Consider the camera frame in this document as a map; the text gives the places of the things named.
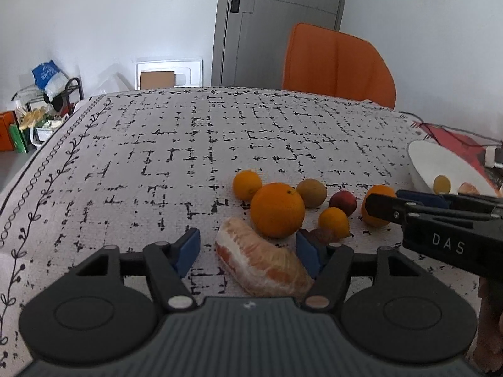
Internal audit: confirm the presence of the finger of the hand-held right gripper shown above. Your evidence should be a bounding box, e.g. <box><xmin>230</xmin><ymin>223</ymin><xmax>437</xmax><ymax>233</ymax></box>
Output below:
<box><xmin>365</xmin><ymin>193</ymin><xmax>423</xmax><ymax>226</ymax></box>
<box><xmin>396</xmin><ymin>189</ymin><xmax>503</xmax><ymax>210</ymax></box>

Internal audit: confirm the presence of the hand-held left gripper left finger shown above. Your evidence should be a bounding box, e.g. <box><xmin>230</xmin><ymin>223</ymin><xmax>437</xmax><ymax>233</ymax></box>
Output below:
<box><xmin>73</xmin><ymin>228</ymin><xmax>202</xmax><ymax>313</ymax></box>

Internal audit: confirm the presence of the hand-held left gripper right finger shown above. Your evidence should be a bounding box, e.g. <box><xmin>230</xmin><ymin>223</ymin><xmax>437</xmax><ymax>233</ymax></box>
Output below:
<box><xmin>296</xmin><ymin>230</ymin><xmax>429</xmax><ymax>312</ymax></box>

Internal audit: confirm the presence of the medium orange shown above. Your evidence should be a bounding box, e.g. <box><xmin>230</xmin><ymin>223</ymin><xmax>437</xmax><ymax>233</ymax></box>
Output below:
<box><xmin>362</xmin><ymin>184</ymin><xmax>398</xmax><ymax>227</ymax></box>

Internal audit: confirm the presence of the dark red dried fruit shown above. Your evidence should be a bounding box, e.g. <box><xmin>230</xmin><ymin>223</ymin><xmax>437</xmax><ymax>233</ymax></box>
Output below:
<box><xmin>299</xmin><ymin>228</ymin><xmax>339</xmax><ymax>246</ymax></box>

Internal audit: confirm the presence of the small orange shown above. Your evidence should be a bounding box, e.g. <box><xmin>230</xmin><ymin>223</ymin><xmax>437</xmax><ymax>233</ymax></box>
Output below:
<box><xmin>318</xmin><ymin>207</ymin><xmax>350</xmax><ymax>240</ymax></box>
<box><xmin>233</xmin><ymin>170</ymin><xmax>263</xmax><ymax>202</ymax></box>

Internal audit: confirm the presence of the white plate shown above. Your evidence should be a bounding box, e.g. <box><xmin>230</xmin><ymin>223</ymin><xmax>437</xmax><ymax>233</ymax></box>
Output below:
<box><xmin>408</xmin><ymin>140</ymin><xmax>496</xmax><ymax>196</ymax></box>

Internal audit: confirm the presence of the red plum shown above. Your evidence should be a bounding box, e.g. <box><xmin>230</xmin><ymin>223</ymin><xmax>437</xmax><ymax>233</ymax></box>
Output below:
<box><xmin>329</xmin><ymin>190</ymin><xmax>357</xmax><ymax>216</ymax></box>

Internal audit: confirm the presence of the peeled pomelo segment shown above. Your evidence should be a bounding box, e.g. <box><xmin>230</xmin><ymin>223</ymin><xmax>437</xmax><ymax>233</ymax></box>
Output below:
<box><xmin>214</xmin><ymin>217</ymin><xmax>315</xmax><ymax>298</ymax></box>

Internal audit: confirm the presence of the large orange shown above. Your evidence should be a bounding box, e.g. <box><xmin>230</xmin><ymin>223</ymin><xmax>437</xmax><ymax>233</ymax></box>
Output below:
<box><xmin>250</xmin><ymin>183</ymin><xmax>306</xmax><ymax>239</ymax></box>

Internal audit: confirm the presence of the brown kiwi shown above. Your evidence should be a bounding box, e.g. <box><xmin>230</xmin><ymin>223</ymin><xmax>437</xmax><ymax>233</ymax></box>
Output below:
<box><xmin>296</xmin><ymin>178</ymin><xmax>328</xmax><ymax>209</ymax></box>

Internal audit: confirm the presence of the person's right hand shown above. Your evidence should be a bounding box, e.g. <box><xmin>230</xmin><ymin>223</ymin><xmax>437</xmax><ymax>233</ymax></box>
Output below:
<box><xmin>467</xmin><ymin>277</ymin><xmax>503</xmax><ymax>374</ymax></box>

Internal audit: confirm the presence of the red and orange table mat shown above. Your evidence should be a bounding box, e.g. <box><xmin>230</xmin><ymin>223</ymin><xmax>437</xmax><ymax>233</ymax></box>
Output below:
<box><xmin>397</xmin><ymin>112</ymin><xmax>503</xmax><ymax>197</ymax></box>

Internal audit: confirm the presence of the grey patterned tablecloth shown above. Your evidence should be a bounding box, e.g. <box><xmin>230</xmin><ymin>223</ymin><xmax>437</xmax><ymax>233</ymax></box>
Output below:
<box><xmin>0</xmin><ymin>86</ymin><xmax>485</xmax><ymax>377</ymax></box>

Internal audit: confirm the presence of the orange chair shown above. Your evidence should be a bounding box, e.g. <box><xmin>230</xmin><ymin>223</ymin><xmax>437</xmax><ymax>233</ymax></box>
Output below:
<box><xmin>282</xmin><ymin>23</ymin><xmax>397</xmax><ymax>109</ymax></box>

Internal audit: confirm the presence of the brown cardboard sheet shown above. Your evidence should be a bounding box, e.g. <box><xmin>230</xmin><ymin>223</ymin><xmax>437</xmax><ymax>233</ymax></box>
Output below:
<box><xmin>140</xmin><ymin>71</ymin><xmax>176</xmax><ymax>89</ymax></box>

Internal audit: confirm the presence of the white foam board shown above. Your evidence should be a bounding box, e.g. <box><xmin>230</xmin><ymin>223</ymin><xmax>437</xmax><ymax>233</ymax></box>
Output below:
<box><xmin>134</xmin><ymin>58</ymin><xmax>204</xmax><ymax>91</ymax></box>

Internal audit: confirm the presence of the black metal rack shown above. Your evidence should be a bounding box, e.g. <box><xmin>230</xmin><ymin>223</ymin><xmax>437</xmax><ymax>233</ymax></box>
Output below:
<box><xmin>12</xmin><ymin>78</ymin><xmax>83</xmax><ymax>126</ymax></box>

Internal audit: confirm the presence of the green box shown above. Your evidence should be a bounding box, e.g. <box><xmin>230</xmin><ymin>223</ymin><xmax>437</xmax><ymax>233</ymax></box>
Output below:
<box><xmin>8</xmin><ymin>123</ymin><xmax>29</xmax><ymax>154</ymax></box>

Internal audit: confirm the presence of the yellow bundle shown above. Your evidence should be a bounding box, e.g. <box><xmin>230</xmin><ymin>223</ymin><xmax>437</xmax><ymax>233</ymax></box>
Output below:
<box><xmin>19</xmin><ymin>108</ymin><xmax>50</xmax><ymax>129</ymax></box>

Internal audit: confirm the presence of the grey door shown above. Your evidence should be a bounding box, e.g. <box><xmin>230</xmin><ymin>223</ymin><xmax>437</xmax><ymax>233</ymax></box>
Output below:
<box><xmin>212</xmin><ymin>0</ymin><xmax>351</xmax><ymax>87</ymax></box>

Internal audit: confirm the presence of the orange box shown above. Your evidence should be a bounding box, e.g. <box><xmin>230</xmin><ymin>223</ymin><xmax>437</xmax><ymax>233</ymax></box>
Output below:
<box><xmin>0</xmin><ymin>111</ymin><xmax>18</xmax><ymax>153</ymax></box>

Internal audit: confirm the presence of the blue plastic bag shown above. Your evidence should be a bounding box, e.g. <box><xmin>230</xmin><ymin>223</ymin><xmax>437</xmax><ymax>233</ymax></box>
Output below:
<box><xmin>31</xmin><ymin>60</ymin><xmax>69</xmax><ymax>97</ymax></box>

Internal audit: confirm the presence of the black cable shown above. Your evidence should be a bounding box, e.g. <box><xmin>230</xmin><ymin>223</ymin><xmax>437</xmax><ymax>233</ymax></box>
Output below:
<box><xmin>397</xmin><ymin>111</ymin><xmax>503</xmax><ymax>143</ymax></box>

